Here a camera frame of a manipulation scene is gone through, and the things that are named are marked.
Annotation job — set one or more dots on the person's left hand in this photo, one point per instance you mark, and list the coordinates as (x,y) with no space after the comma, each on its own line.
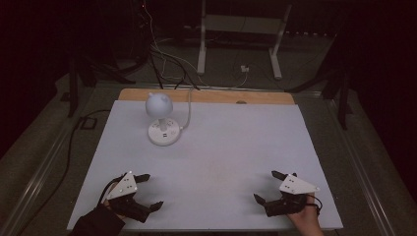
(106,203)

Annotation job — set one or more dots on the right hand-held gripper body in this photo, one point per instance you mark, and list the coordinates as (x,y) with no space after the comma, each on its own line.
(295,187)

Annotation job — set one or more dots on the black square floor plate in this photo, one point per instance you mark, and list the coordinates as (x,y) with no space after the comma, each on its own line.
(88,123)

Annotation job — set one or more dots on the white metal stand frame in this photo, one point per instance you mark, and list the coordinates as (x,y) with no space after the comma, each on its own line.
(241,24)

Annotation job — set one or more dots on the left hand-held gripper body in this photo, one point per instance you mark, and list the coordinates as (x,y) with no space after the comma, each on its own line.
(123,187)

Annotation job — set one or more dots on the black tripod stand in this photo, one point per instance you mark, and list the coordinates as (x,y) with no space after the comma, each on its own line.
(74,88)

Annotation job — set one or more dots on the white round desk lamp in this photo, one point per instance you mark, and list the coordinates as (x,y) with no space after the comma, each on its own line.
(161,121)

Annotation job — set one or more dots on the person's right hand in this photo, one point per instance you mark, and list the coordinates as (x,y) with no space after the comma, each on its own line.
(308,216)

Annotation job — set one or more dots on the white plug adapter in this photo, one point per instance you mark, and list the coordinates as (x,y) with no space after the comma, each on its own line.
(244,69)

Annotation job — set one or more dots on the white table cover sheet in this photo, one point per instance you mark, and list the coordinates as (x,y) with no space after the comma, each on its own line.
(216,157)

